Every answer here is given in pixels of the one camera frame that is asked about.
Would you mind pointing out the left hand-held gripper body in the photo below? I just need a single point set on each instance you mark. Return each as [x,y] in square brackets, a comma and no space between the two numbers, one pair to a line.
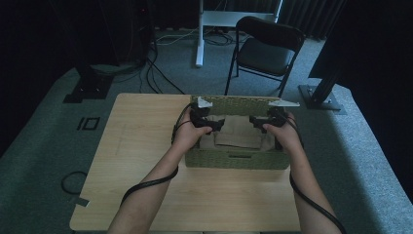
[198,114]

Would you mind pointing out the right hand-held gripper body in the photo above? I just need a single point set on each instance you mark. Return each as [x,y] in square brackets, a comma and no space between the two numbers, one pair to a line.
[278,114]

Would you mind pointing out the khaki pants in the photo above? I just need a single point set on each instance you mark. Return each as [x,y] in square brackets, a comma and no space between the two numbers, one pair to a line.
[238,133]

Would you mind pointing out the green woven basket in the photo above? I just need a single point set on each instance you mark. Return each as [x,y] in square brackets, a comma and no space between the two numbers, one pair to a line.
[237,159]

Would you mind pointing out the person's right hand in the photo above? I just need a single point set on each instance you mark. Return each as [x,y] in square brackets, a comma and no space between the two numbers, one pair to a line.
[281,134]

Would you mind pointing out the person's left hand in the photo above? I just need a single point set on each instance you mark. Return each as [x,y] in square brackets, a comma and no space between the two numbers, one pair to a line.
[190,135]

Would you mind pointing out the black metal stand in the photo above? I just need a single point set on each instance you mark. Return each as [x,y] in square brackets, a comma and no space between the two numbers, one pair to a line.
[323,94]
[87,86]

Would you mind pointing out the black folding chair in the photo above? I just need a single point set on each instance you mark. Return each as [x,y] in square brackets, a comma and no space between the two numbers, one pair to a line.
[266,55]

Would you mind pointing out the dark curtain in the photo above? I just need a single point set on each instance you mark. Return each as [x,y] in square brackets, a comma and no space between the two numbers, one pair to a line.
[311,14]

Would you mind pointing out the grey tape piece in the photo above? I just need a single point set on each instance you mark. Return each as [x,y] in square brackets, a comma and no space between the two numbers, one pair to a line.
[82,202]

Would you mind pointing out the white desk frame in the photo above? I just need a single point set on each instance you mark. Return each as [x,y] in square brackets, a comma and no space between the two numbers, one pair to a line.
[224,19]

